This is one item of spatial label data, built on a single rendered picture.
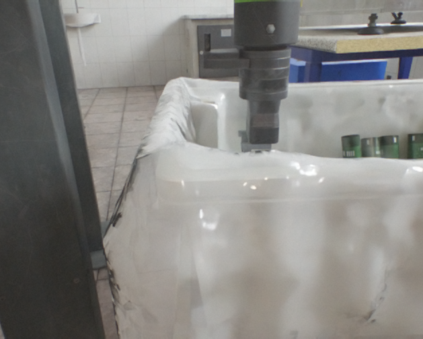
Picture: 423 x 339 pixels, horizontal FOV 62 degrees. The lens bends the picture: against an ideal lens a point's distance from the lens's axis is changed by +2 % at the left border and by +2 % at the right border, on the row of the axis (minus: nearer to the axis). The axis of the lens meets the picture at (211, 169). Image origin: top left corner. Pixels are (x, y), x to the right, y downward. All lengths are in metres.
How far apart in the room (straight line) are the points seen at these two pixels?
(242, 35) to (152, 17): 4.17
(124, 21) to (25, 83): 4.24
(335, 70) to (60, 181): 1.39
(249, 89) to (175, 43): 4.18
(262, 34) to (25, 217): 0.39
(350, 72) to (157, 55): 3.31
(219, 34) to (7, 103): 3.70
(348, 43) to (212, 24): 3.34
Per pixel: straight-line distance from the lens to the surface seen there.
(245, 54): 0.52
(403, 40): 0.86
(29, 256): 0.53
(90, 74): 4.75
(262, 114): 0.53
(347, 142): 0.66
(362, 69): 1.74
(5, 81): 0.45
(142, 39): 4.67
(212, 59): 0.52
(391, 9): 0.94
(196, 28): 4.04
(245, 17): 0.51
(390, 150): 0.70
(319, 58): 0.89
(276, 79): 0.52
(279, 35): 0.50
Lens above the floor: 0.80
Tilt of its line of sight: 24 degrees down
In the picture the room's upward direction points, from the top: 1 degrees counter-clockwise
